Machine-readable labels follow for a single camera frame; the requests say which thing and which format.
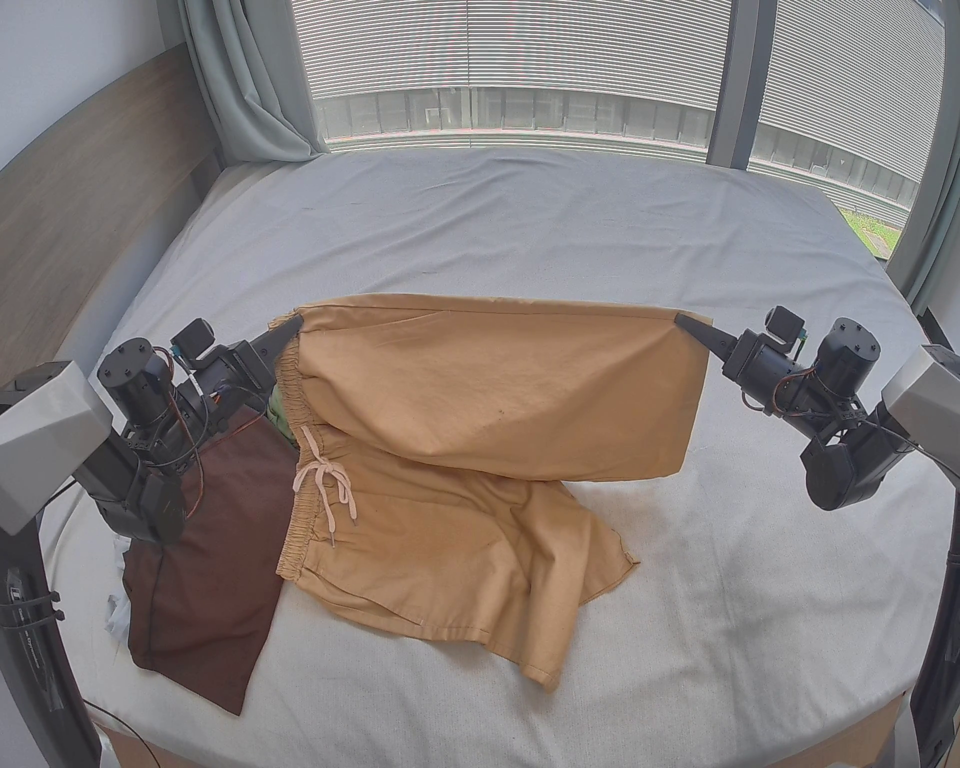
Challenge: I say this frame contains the brown garment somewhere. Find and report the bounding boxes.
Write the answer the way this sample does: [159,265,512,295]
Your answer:
[123,423,301,716]

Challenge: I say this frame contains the green garment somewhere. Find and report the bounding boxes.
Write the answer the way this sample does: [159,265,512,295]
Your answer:
[266,384,300,453]

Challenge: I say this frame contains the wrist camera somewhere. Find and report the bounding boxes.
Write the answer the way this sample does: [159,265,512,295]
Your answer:
[763,305,809,355]
[169,318,221,370]

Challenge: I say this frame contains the bed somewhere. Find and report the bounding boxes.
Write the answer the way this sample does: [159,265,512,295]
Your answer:
[0,45,960,768]

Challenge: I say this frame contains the grey-green curtain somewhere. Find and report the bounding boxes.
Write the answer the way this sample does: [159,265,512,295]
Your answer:
[180,0,331,165]
[887,0,960,320]

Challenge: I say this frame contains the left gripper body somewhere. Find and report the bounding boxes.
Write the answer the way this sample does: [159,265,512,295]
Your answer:
[195,339,276,419]

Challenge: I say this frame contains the tan shorts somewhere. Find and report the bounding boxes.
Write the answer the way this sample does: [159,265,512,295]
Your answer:
[275,294,711,693]

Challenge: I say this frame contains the window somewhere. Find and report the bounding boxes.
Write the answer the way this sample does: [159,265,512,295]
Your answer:
[288,0,948,264]

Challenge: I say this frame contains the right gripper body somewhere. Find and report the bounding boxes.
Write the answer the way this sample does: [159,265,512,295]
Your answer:
[721,328,819,412]

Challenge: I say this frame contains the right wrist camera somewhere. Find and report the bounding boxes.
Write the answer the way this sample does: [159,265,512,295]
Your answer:
[763,305,809,355]

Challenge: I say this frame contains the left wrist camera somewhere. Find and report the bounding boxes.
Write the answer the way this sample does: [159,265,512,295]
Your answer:
[169,318,221,370]

